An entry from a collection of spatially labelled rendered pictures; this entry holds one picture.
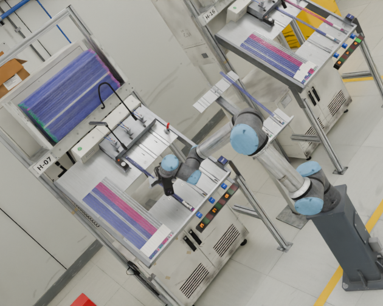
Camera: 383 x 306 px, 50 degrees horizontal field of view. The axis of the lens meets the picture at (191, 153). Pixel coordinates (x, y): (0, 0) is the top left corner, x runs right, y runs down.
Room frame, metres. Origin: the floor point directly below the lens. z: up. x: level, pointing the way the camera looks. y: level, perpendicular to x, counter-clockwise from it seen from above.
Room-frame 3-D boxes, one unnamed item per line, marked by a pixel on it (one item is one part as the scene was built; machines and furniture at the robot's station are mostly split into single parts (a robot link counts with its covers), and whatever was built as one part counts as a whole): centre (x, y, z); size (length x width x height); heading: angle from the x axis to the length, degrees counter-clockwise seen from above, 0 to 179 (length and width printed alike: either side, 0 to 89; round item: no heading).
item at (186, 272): (2.49, 0.45, 0.31); 0.70 x 0.65 x 0.62; 114
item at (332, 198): (1.57, -0.38, 0.60); 0.15 x 0.15 x 0.10
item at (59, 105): (2.40, 0.35, 1.52); 0.51 x 0.13 x 0.27; 114
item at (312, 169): (1.56, -0.38, 0.72); 0.13 x 0.12 x 0.14; 143
